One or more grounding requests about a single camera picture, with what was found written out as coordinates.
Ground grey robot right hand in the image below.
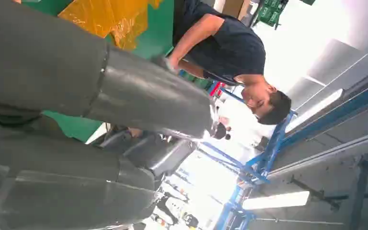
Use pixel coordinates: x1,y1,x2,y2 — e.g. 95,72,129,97
0,0,216,230

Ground yellow plastic sheet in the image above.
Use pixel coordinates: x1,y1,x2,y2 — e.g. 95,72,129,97
58,0,164,51

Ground green table mat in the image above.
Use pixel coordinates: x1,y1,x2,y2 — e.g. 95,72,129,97
22,0,175,143

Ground green crate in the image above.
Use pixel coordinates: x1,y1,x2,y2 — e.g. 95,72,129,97
180,71,215,91

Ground person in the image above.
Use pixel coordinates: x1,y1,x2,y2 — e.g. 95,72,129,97
166,0,293,126

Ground cardboard box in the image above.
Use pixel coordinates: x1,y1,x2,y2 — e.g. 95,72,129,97
221,0,252,20

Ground stacked green crates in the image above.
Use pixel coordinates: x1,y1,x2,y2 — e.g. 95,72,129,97
257,0,289,29

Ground long white ceiling light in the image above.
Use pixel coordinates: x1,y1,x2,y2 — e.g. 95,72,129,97
242,190,311,211
285,89,345,133

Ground blue metal rack frame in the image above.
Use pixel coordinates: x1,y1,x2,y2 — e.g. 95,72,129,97
200,76,368,230

